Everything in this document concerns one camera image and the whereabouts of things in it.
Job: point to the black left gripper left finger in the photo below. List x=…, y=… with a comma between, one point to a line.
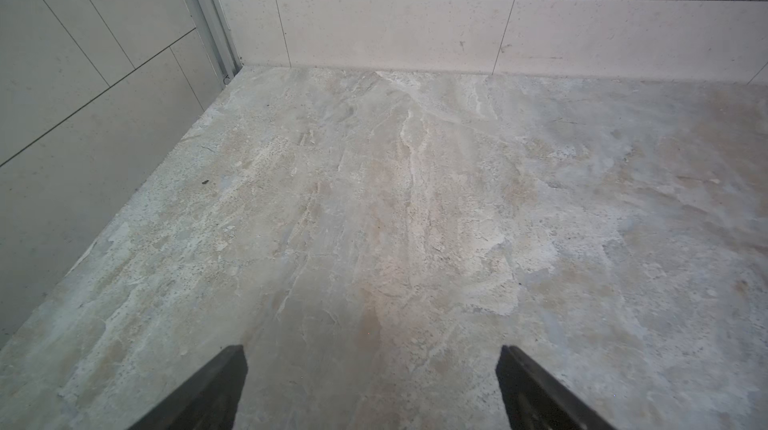
x=208, y=399

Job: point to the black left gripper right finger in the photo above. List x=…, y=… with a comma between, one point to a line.
x=535, y=399

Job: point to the aluminium corner profile left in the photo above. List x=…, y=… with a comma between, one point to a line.
x=218, y=37

